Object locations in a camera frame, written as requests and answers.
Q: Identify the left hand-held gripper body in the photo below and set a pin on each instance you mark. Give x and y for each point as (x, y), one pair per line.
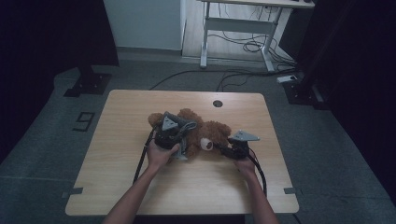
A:
(168, 133)

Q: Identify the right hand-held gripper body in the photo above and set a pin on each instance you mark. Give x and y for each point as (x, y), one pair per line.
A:
(241, 146)

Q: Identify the brown teddy bear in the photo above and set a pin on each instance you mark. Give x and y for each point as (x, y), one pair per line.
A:
(214, 130)

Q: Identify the person's right hand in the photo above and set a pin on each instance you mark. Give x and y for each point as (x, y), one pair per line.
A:
(246, 168)

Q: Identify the person's left hand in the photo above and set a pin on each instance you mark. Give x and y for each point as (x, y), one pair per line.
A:
(160, 157)

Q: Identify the grey tape strip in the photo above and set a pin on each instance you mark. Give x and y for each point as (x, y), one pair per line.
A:
(292, 190)
(72, 192)

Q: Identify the white power strip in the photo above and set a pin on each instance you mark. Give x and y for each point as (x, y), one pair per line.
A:
(287, 78)

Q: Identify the black floor tape mark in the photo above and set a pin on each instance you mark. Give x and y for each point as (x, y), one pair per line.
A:
(84, 122)

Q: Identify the black stand base plate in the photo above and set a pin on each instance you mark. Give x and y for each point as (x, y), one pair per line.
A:
(88, 82)
(306, 93)

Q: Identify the white metal frame desk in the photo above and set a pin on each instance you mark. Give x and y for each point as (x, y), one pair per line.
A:
(236, 25)

